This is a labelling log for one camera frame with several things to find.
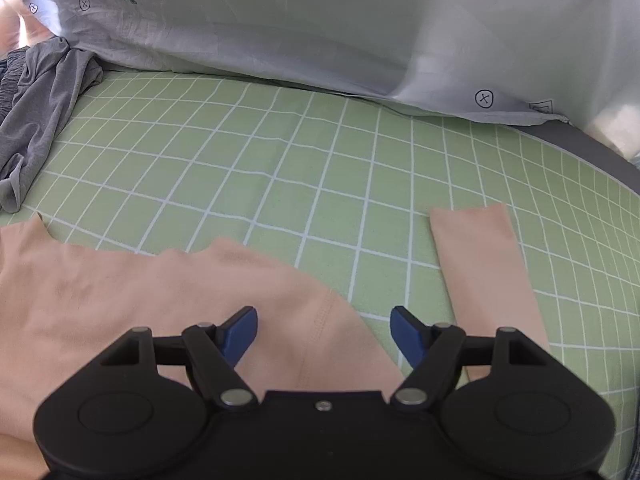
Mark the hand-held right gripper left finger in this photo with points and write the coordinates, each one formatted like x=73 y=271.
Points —
x=243 y=331

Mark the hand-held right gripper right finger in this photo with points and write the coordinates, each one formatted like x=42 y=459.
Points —
x=406 y=332

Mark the peach long-sleeve shirt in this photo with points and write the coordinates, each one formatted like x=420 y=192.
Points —
x=150 y=300

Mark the dark grey mattress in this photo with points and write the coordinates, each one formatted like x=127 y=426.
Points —
x=590 y=147

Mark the grey t-shirt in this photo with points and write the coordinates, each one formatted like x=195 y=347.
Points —
x=47 y=105

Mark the white carrot-print blanket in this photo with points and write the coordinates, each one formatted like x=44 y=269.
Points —
x=300 y=20

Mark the grey ruched waistband garment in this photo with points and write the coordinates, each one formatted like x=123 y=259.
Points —
x=11 y=87

